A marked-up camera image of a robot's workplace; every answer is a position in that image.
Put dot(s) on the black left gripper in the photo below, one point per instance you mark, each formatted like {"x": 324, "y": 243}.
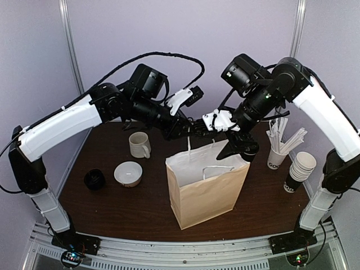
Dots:
{"x": 172, "y": 132}

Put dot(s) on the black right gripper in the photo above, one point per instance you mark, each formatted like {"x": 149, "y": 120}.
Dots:
{"x": 238, "y": 142}

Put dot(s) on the brown paper bag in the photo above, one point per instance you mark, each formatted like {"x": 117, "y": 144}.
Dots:
{"x": 202, "y": 187}

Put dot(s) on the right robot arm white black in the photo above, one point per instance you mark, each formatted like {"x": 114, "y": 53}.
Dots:
{"x": 264, "y": 89}

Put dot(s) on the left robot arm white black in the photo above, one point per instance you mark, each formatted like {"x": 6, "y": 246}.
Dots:
{"x": 135, "y": 99}

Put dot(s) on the white ceramic mug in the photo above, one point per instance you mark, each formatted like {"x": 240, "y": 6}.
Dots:
{"x": 139, "y": 145}

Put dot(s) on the white cup holding straws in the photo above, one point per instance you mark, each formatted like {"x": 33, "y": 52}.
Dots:
{"x": 275, "y": 159}

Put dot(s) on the wrapped white straws bundle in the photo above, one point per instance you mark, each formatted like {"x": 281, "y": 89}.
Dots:
{"x": 275, "y": 135}

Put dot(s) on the white ceramic bowl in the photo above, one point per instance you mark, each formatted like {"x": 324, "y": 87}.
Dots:
{"x": 128, "y": 174}

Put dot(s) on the stack of paper cups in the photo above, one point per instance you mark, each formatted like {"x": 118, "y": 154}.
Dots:
{"x": 299, "y": 171}

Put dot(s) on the stack of black lids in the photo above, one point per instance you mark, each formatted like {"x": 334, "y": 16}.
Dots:
{"x": 94, "y": 179}

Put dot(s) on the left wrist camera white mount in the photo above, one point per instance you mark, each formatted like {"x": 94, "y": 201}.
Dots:
{"x": 186, "y": 96}

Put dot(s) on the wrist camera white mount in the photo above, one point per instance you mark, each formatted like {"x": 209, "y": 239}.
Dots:
{"x": 215, "y": 122}
{"x": 186, "y": 96}

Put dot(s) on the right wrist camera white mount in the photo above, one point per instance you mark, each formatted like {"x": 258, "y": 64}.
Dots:
{"x": 215, "y": 122}

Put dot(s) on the aluminium front rail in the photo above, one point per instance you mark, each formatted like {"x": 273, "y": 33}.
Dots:
{"x": 246, "y": 253}

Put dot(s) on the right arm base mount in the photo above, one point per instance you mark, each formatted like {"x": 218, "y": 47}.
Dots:
{"x": 290, "y": 241}

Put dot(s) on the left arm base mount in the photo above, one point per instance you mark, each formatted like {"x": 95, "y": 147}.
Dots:
{"x": 82, "y": 244}

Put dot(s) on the right aluminium frame post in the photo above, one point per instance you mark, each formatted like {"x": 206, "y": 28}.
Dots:
{"x": 298, "y": 28}

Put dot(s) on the aluminium frame post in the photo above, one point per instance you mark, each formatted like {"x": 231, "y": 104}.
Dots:
{"x": 298, "y": 28}
{"x": 65, "y": 17}

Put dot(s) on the left aluminium frame post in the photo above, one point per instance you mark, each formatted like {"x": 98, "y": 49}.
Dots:
{"x": 65, "y": 17}

